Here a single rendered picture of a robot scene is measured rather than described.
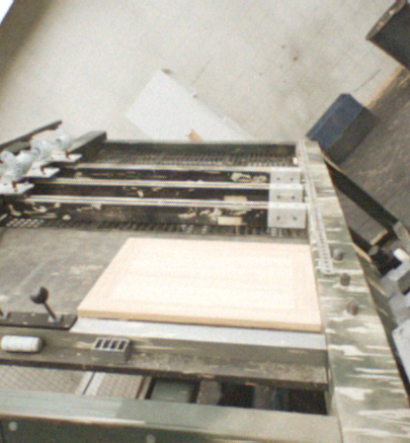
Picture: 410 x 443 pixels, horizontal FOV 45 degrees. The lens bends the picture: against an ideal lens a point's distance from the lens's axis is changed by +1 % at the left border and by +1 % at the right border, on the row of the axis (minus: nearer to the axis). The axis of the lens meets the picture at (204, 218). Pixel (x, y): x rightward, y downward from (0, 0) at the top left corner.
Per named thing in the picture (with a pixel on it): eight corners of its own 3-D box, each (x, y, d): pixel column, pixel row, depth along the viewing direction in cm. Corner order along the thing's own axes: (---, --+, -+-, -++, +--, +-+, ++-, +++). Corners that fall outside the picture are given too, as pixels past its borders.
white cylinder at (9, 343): (1, 353, 104) (37, 355, 103) (-1, 340, 103) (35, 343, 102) (8, 344, 107) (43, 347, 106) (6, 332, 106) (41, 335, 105)
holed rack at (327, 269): (334, 275, 123) (335, 273, 123) (322, 275, 124) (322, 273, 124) (303, 140, 276) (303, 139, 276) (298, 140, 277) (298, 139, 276)
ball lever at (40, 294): (63, 330, 106) (41, 299, 95) (46, 329, 106) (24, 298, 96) (68, 314, 108) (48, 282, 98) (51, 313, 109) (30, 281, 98)
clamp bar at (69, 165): (299, 188, 209) (302, 132, 200) (36, 182, 225) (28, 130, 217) (298, 182, 218) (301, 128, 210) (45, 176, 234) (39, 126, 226)
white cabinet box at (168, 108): (318, 201, 497) (158, 68, 474) (280, 241, 514) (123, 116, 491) (311, 186, 555) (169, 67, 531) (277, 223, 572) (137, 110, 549)
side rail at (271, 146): (294, 163, 273) (295, 143, 269) (105, 160, 288) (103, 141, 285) (294, 160, 281) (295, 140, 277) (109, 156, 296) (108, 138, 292)
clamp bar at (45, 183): (302, 208, 185) (305, 145, 177) (7, 199, 202) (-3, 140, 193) (300, 200, 195) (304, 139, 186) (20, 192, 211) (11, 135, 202)
